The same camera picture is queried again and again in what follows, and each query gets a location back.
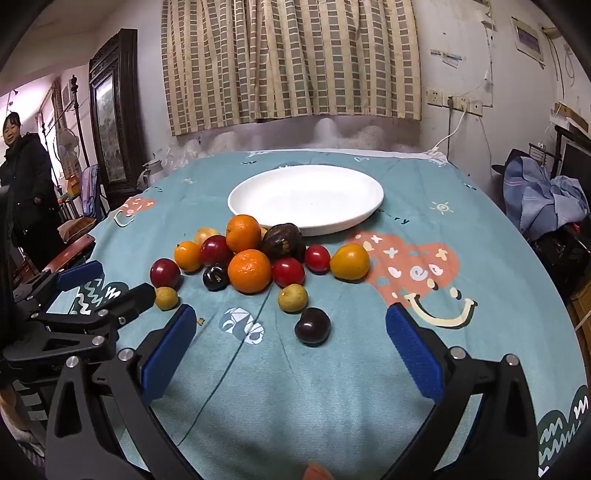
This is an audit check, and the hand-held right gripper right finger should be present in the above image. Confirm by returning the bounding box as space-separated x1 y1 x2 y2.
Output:
385 304 541 480

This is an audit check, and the brown seat cushion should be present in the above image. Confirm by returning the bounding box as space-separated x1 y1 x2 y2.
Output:
58 217 98 241

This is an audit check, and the dark wooden framed picture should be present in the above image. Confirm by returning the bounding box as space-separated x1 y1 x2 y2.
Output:
88 28 148 195

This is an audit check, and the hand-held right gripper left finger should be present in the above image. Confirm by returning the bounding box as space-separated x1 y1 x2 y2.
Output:
46 304 199 480

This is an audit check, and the dark purple plum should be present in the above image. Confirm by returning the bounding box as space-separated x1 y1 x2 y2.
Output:
294 307 331 346
202 263 230 292

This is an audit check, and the white power cable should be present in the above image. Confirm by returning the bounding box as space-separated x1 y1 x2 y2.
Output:
427 99 468 155

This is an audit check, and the orange mandarin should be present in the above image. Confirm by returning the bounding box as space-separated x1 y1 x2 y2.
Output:
225 215 263 254
227 248 273 295

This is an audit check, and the blue clothes pile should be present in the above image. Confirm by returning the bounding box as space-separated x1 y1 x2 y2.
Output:
503 154 589 241

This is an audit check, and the white wall box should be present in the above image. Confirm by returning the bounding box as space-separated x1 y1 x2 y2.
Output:
510 17 546 68

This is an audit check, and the teal printed tablecloth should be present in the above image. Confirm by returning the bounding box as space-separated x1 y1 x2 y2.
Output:
44 148 591 480

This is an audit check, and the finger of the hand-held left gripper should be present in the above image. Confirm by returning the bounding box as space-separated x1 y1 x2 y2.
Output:
30 282 157 342
14 260 105 315

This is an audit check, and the small red plum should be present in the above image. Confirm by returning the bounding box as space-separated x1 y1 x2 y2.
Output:
304 244 332 274

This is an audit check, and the black hat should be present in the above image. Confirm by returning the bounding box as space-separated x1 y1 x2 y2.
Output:
491 148 527 176

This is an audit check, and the red wooden chair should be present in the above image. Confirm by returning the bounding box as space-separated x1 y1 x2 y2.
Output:
39 233 98 273

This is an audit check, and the small yellow-green jujube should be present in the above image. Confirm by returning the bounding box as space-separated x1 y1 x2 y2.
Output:
277 283 308 313
154 286 179 311

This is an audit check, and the beige checked curtain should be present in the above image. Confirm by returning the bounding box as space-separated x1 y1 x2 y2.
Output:
161 0 423 137

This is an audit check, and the white oval plate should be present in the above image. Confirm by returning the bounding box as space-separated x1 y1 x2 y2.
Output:
227 165 385 237

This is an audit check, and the white standing fan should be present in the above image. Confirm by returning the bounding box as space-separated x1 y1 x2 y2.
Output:
54 127 84 181

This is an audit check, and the orange persimmon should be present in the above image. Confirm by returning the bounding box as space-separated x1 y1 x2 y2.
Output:
174 241 203 272
330 243 371 281

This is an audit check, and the black monitor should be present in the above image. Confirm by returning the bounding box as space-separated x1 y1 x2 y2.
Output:
556 138 591 195

